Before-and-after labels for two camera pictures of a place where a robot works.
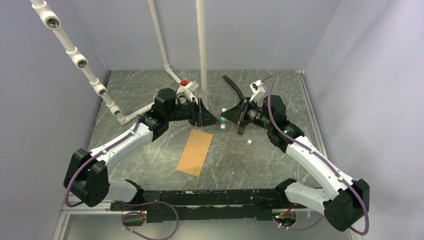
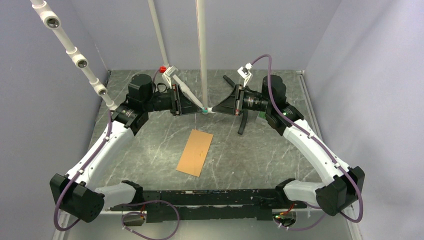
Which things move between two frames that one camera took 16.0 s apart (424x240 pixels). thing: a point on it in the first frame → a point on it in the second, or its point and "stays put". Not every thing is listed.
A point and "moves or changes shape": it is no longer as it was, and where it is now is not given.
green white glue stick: [223, 120] moves or changes shape
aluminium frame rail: [312, 112] stays put
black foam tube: [241, 126] stays put
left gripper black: [200, 116] → [185, 105]
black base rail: [164, 206] stays put
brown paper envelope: [195, 153] stays put
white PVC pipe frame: [52, 21] stays put
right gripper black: [238, 114] → [233, 104]
